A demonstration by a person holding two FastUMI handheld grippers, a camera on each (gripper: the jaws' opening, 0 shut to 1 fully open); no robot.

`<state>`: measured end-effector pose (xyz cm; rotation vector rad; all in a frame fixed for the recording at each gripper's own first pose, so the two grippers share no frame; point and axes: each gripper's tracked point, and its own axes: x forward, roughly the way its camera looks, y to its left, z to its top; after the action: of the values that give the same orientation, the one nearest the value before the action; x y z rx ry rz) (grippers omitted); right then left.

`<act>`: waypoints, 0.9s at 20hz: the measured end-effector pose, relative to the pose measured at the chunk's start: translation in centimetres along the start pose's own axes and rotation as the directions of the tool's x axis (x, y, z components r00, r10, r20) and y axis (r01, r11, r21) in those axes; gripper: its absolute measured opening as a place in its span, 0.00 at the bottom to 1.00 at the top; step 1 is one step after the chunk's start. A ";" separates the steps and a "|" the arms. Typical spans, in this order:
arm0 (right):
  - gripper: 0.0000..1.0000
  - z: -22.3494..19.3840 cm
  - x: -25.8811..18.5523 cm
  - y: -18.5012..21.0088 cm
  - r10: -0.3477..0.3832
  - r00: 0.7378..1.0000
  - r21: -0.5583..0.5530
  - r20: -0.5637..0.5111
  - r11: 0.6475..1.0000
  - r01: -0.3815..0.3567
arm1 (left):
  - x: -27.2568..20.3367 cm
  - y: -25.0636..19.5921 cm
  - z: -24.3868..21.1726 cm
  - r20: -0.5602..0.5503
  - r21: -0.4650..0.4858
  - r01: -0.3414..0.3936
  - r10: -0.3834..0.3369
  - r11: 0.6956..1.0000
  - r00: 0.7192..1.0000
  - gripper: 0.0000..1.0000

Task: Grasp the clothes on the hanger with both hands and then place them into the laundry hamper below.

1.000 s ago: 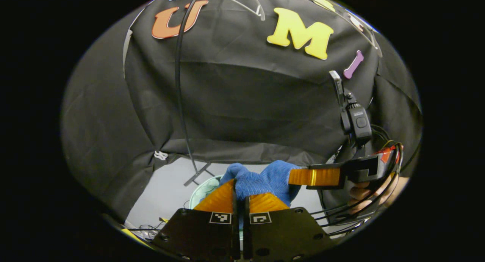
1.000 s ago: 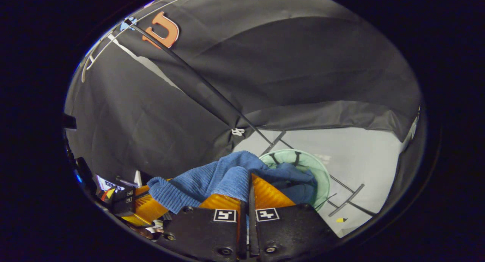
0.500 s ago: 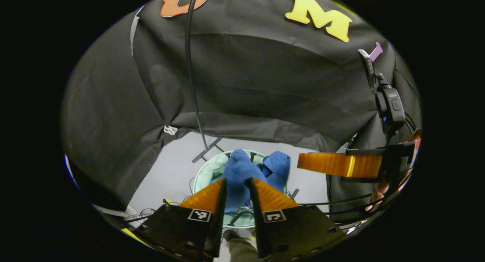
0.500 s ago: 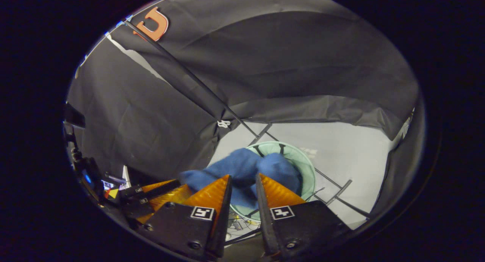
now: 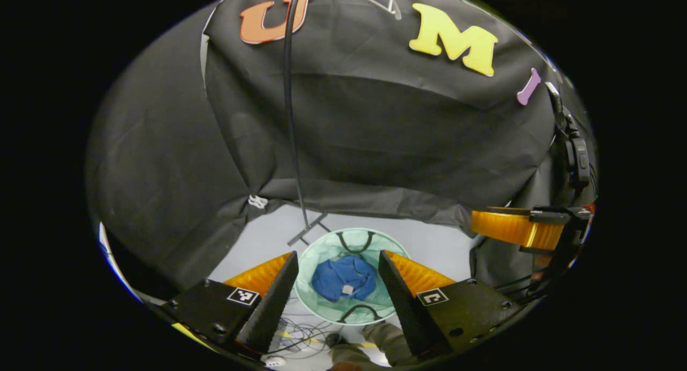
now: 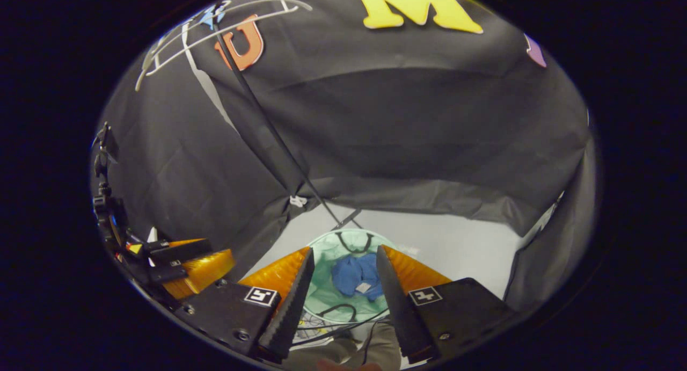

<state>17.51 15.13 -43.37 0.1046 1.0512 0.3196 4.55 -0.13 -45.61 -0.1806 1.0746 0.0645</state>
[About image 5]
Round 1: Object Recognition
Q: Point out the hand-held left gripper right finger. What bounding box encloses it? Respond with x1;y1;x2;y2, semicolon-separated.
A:
378;249;524;359

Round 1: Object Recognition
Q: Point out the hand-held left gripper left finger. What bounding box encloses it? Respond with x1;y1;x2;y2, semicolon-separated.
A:
161;250;299;358

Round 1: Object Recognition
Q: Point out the green mesh laundry hamper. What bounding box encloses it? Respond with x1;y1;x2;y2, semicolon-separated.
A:
294;227;411;324

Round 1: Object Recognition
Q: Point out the blue garment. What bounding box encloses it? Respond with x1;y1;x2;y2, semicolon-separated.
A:
311;254;377;303

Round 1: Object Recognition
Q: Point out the black clothes rack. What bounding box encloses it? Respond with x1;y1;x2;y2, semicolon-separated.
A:
283;0;329;247

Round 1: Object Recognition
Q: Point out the person's olive trouser leg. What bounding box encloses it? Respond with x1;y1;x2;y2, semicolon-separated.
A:
327;322;420;371

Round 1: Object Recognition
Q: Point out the black backdrop cloth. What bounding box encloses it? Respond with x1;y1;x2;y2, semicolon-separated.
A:
85;0;596;302

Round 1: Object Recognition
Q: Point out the tangle of black floor cables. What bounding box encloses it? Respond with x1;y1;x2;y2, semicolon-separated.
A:
267;301;347;361

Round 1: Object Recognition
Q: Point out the white wire clothes hanger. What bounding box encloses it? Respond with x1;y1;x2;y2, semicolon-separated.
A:
327;0;402;20

